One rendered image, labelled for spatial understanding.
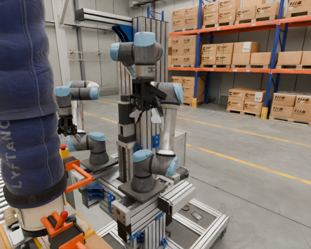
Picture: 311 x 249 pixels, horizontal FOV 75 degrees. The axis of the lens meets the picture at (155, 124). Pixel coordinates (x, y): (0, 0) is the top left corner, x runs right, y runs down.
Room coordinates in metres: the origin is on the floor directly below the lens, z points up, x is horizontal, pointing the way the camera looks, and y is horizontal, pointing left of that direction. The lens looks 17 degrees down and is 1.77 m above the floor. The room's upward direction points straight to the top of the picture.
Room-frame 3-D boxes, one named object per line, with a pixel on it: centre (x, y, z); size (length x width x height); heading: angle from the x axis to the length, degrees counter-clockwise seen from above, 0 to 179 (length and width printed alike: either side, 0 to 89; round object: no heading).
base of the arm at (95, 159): (1.44, 0.44, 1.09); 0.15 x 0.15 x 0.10
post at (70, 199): (1.75, 0.86, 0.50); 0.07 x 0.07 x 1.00; 47
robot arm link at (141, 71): (0.77, 0.04, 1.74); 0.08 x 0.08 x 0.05
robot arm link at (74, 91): (1.22, 0.51, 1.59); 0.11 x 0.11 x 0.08; 12
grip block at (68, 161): (1.13, 0.53, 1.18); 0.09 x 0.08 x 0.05; 136
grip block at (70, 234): (0.56, 0.31, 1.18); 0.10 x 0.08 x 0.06; 136
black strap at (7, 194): (0.73, 0.49, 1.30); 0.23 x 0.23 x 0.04
